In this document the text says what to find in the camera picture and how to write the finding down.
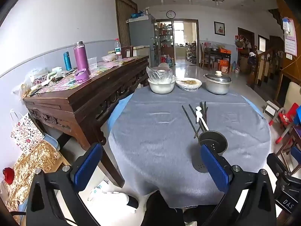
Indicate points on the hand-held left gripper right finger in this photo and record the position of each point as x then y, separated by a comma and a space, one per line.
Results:
214, 167

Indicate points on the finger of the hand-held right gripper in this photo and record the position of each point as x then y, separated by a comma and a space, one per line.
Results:
295, 154
278, 167

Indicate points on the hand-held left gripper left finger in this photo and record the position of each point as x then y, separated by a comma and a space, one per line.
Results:
88, 166

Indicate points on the dark grey utensil holder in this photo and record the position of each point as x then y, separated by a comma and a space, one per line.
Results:
215, 139

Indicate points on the white plastic spoon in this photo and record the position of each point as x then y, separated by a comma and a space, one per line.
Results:
199, 116

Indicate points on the dark wooden stool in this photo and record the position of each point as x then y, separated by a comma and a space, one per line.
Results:
289, 146

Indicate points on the white sneaker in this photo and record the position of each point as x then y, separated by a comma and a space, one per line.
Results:
105, 193

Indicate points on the red plastic chair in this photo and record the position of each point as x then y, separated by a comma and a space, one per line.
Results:
285, 120

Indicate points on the blue jacket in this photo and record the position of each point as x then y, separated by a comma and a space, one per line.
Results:
298, 114

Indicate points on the white step stool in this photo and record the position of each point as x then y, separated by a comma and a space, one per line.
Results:
271, 107

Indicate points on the golden patterned cloth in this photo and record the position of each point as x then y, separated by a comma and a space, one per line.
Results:
30, 164

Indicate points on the cream chair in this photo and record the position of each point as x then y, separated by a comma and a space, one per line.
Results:
290, 96

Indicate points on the carved wooden sideboard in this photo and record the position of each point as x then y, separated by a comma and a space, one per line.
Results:
77, 108

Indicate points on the light blue table cover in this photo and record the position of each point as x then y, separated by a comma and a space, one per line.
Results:
118, 113

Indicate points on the person's dark trousers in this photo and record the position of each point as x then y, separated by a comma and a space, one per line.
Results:
169, 211

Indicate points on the grey tablecloth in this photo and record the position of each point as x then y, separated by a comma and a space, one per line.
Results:
152, 134

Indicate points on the patterned gift bag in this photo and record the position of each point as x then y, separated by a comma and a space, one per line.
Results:
25, 131

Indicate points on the metal pot with lid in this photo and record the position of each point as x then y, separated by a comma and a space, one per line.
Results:
217, 83

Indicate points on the wrapped plate of food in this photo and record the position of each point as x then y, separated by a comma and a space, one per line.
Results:
188, 84

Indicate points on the purple thermos lid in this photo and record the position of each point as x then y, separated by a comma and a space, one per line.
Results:
82, 75

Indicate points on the wooden stair railing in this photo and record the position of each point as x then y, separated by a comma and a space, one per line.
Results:
263, 63

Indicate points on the pink checkered cloth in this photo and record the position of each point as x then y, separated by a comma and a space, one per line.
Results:
103, 67

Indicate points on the clear plastic cup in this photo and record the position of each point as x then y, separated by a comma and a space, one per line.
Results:
92, 64

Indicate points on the orange box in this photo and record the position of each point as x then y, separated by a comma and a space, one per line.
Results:
223, 66

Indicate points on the teal bottle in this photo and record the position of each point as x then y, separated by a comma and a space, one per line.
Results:
67, 61

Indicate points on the clear plastic bag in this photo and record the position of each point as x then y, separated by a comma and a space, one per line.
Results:
160, 74

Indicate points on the wrapped small bowl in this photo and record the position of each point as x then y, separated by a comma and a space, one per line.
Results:
108, 58

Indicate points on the purple thermos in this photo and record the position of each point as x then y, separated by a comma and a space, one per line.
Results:
81, 56

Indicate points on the dark dining table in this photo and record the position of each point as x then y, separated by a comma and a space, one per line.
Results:
217, 56

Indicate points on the blue water jug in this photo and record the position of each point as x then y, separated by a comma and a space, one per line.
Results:
169, 60

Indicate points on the plastic water bottle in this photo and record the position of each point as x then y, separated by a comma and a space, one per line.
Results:
118, 49

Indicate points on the wooden chair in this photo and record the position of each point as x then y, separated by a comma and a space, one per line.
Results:
127, 51

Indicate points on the grey refrigerator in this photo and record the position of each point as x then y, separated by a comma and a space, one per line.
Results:
143, 40

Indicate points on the framed floral picture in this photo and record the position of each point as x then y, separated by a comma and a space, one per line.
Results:
219, 28

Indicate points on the kitchen shelf with bottles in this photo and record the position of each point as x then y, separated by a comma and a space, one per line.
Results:
165, 35

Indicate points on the pink wall calendar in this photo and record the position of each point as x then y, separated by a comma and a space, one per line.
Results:
290, 40

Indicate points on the round wall clock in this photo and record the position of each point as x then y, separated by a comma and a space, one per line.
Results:
171, 14

